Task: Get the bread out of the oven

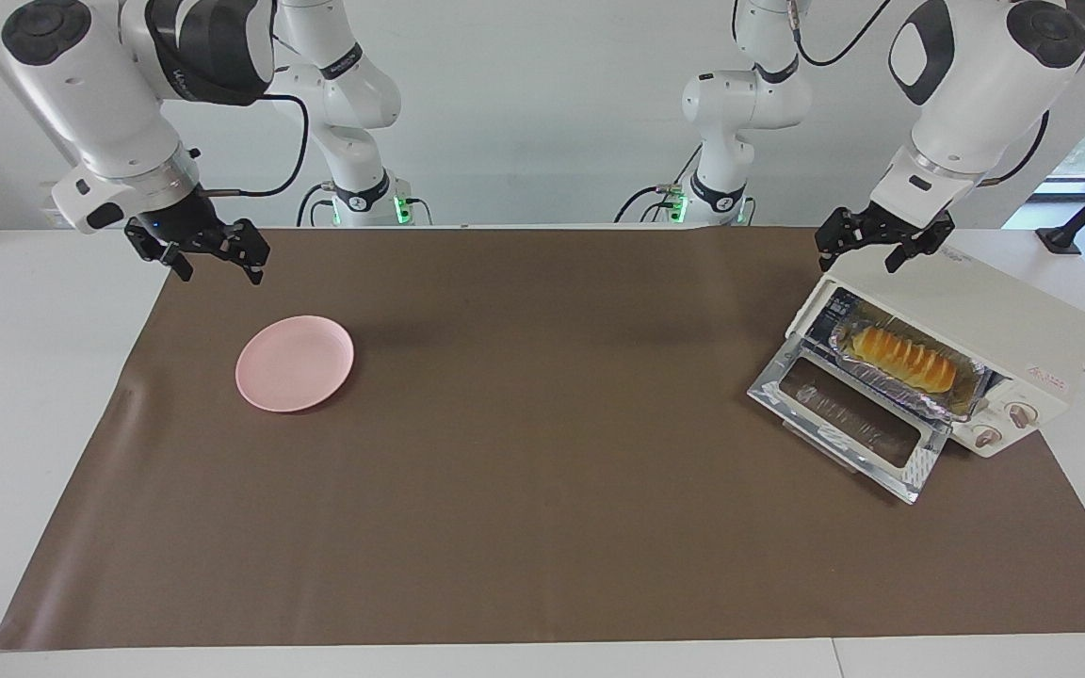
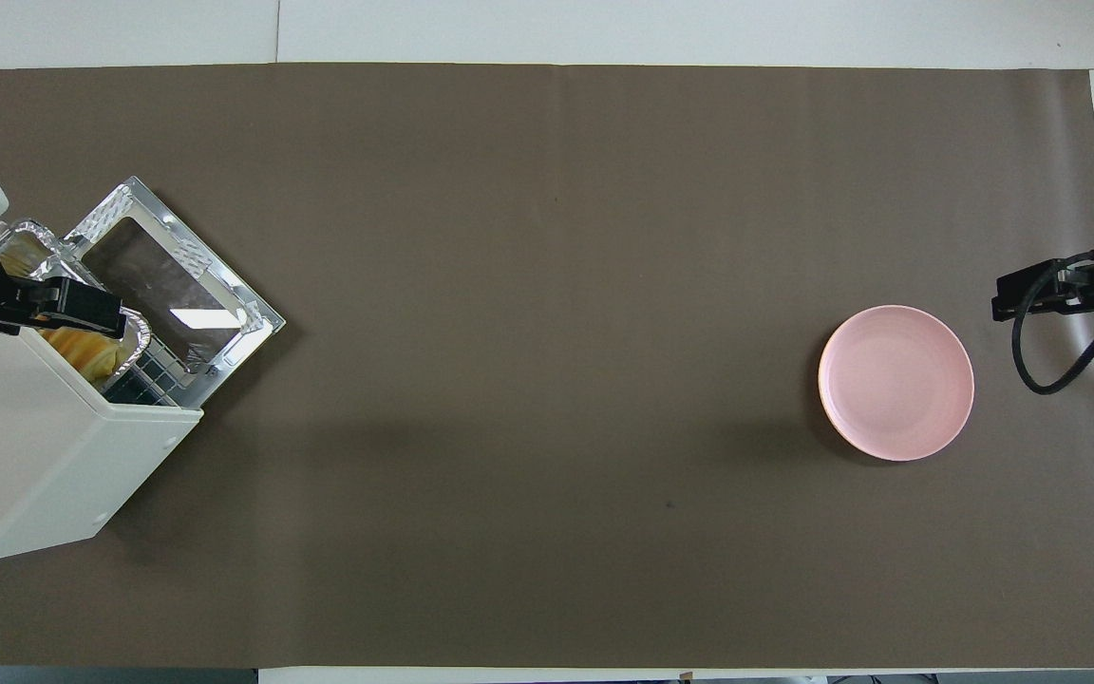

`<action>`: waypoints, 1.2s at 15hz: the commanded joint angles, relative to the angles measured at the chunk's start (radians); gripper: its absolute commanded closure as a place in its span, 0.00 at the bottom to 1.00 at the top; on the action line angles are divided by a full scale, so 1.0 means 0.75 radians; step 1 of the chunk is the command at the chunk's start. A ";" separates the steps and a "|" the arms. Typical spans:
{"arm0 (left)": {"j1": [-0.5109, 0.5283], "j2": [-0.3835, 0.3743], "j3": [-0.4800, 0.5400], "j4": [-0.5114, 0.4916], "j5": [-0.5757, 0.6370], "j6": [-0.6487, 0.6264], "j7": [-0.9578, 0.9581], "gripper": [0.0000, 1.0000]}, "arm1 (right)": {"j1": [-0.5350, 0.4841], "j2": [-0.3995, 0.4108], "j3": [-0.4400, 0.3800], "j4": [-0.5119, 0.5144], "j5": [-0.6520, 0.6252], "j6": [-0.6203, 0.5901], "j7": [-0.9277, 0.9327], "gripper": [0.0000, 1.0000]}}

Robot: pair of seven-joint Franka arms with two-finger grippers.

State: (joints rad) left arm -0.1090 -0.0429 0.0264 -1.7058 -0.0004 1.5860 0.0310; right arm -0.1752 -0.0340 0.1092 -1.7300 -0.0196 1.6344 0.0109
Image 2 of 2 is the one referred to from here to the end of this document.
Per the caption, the aluminium foil tray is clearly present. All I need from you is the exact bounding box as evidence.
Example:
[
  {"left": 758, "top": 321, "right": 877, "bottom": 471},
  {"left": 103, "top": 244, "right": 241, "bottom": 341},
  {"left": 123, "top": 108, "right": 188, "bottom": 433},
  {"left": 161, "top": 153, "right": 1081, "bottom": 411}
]
[{"left": 0, "top": 218, "right": 154, "bottom": 390}]

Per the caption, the golden ridged bread roll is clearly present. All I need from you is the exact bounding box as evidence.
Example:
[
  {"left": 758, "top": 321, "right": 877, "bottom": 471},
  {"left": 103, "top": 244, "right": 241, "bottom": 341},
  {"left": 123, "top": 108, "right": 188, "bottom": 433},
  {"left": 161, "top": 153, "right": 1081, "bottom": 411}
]
[{"left": 0, "top": 233, "right": 123, "bottom": 388}]

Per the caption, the cream toaster oven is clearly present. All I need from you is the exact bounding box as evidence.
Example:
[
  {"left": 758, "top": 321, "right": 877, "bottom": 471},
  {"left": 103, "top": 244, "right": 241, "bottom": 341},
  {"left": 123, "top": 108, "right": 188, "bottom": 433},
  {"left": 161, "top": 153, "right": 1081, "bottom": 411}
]
[{"left": 0, "top": 214, "right": 204, "bottom": 564}]

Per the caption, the oven wire rack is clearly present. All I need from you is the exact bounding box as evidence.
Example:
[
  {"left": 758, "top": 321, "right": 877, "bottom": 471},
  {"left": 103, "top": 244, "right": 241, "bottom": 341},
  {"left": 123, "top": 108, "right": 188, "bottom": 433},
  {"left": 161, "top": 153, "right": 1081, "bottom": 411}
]
[{"left": 105, "top": 337, "right": 216, "bottom": 408}]

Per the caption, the brown table mat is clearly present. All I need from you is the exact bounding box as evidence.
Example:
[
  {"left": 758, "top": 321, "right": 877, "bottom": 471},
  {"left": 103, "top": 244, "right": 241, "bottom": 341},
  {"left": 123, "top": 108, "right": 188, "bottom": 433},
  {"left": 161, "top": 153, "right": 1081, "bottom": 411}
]
[{"left": 0, "top": 63, "right": 1094, "bottom": 671}]

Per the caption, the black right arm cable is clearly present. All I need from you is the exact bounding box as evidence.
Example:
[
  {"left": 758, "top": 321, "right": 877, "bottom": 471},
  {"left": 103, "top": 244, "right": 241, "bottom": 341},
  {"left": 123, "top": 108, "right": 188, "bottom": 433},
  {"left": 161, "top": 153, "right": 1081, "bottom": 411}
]
[{"left": 1010, "top": 249, "right": 1094, "bottom": 395}]

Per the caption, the glass oven door, metal frame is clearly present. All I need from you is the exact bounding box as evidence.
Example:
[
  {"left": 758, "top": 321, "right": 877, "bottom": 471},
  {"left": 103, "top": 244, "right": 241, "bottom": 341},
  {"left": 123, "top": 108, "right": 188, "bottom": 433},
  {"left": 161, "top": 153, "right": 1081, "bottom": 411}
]
[{"left": 63, "top": 176, "right": 287, "bottom": 381}]

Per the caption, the pink round plate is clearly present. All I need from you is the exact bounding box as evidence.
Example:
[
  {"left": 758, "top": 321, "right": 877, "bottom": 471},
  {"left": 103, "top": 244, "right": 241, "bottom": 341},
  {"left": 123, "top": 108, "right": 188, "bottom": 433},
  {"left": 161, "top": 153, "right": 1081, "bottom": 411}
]
[{"left": 818, "top": 304, "right": 975, "bottom": 463}]

